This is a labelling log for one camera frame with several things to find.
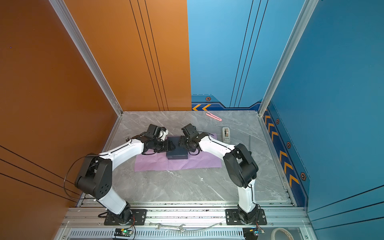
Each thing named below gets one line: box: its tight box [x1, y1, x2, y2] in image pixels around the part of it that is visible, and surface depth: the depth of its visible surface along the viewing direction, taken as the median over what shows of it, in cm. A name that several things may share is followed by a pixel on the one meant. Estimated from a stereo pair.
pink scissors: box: [205, 111, 223, 122], surface depth 119 cm
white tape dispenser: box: [222, 127, 230, 145], surface depth 104 cm
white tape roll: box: [271, 227, 295, 240], surface depth 70 cm
